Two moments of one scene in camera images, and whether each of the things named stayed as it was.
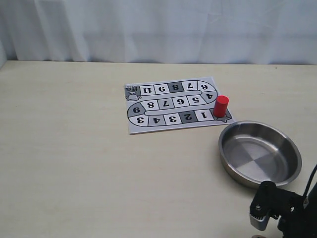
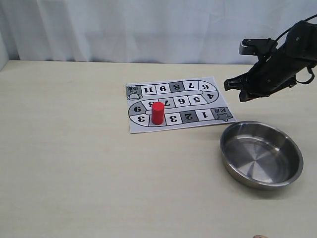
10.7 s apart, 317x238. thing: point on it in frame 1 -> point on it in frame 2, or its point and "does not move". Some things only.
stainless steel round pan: x=251 y=152 does not move
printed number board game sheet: x=172 y=104 does not move
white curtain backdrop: x=213 y=31 does not move
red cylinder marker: x=220 y=106 -> x=157 y=113
